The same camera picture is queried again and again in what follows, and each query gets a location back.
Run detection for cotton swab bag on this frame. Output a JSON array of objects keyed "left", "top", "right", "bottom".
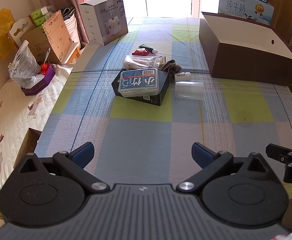
[{"left": 123, "top": 55, "right": 167, "bottom": 70}]

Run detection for black Flyco product box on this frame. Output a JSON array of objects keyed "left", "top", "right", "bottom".
[{"left": 111, "top": 68, "right": 169, "bottom": 106}]

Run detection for white humidifier box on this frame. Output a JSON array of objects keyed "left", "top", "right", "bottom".
[{"left": 79, "top": 0, "right": 128, "bottom": 46}]

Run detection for clear plastic cup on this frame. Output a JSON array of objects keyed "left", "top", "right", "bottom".
[{"left": 175, "top": 81, "right": 205, "bottom": 101}]

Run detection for dark brown cloth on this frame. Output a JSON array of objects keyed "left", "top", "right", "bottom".
[{"left": 159, "top": 59, "right": 182, "bottom": 81}]

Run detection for yellow plastic bag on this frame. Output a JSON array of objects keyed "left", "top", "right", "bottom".
[{"left": 0, "top": 9, "right": 15, "bottom": 60}]

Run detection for clear plastic bag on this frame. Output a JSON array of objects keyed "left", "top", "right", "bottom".
[{"left": 9, "top": 40, "right": 44, "bottom": 89}]

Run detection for purple tray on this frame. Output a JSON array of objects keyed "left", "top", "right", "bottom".
[{"left": 21, "top": 64, "right": 55, "bottom": 96}]

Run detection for blue pure milk carton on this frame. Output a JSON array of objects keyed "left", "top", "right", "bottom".
[{"left": 218, "top": 0, "right": 274, "bottom": 25}]

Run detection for brown cardboard storage box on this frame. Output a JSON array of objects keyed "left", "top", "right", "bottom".
[{"left": 199, "top": 12, "right": 292, "bottom": 86}]

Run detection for brown cardboard boxes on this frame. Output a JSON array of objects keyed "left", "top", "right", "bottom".
[{"left": 6, "top": 10, "right": 82, "bottom": 65}]

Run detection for white pill bottle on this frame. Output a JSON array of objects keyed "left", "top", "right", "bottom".
[{"left": 175, "top": 72, "right": 192, "bottom": 82}]

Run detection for green Mentholatum tube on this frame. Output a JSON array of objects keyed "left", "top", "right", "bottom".
[{"left": 138, "top": 44, "right": 158, "bottom": 54}]

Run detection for clear blue-label plastic case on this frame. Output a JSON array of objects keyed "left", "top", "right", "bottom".
[{"left": 118, "top": 68, "right": 160, "bottom": 98}]

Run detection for white paper bags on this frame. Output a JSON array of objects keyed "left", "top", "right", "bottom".
[{"left": 61, "top": 6, "right": 81, "bottom": 49}]

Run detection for red snack packet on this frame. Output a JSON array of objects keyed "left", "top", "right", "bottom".
[{"left": 132, "top": 48, "right": 149, "bottom": 56}]

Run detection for green tissue packs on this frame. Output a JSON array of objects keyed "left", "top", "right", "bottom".
[{"left": 30, "top": 5, "right": 54, "bottom": 33}]

